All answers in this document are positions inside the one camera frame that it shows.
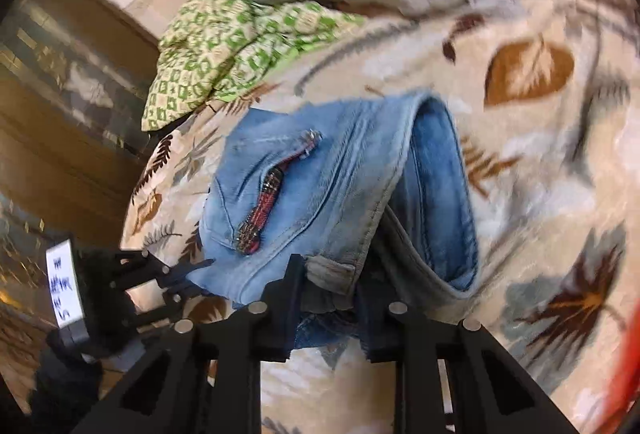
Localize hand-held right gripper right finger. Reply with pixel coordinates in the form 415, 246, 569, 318
356, 286, 581, 434

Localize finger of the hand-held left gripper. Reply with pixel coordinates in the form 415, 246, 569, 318
121, 283, 202, 331
107, 249, 217, 295

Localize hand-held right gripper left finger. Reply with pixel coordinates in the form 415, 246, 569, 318
70, 254, 307, 434

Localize blue denim pants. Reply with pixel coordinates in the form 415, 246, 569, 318
189, 88, 482, 365

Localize green patterned cloth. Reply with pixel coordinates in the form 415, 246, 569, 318
141, 0, 372, 133

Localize leaf print blanket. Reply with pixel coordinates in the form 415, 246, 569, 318
120, 0, 640, 434

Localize red object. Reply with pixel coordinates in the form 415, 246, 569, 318
596, 325, 640, 434

